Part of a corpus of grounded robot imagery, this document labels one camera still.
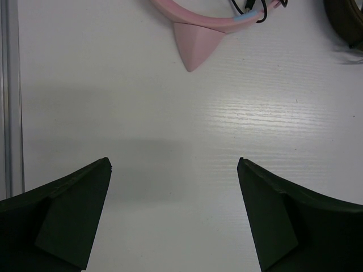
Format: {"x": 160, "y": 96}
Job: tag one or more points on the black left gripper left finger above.
{"x": 53, "y": 227}

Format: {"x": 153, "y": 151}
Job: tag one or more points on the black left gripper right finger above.
{"x": 297, "y": 229}

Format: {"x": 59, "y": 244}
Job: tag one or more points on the pink blue cat-ear headphones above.
{"x": 197, "y": 36}

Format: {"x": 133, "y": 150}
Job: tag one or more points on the brown silver headphones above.
{"x": 345, "y": 18}

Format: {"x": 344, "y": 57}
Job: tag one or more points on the aluminium table edge rail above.
{"x": 12, "y": 163}

